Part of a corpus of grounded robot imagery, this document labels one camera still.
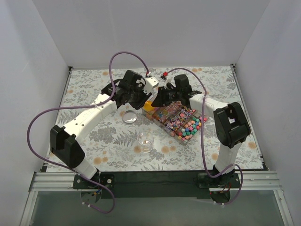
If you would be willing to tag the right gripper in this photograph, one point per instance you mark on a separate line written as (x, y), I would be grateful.
(162, 96)

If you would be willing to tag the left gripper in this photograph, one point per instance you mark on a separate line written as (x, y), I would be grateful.
(139, 99)

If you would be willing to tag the yellow plastic scoop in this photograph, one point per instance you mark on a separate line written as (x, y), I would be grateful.
(148, 107)

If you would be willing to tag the silver round jar lid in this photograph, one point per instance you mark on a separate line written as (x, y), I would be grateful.
(129, 117)

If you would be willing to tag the clear compartment candy box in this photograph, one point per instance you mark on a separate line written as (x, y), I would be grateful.
(177, 121)

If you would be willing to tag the clear plastic jar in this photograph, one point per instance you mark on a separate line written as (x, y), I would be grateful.
(145, 141)

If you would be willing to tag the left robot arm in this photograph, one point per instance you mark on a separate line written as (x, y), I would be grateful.
(65, 141)

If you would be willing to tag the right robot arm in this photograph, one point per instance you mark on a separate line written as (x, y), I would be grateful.
(231, 125)

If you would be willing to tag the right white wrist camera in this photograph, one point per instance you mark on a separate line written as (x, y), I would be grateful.
(167, 81)

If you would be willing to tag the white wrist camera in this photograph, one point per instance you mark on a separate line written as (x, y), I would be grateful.
(167, 81)
(150, 83)

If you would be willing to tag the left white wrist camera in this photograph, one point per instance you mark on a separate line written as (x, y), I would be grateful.
(150, 83)

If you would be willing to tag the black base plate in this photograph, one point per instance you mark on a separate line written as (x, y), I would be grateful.
(155, 184)

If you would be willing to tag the aluminium frame rail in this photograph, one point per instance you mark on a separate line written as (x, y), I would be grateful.
(249, 180)

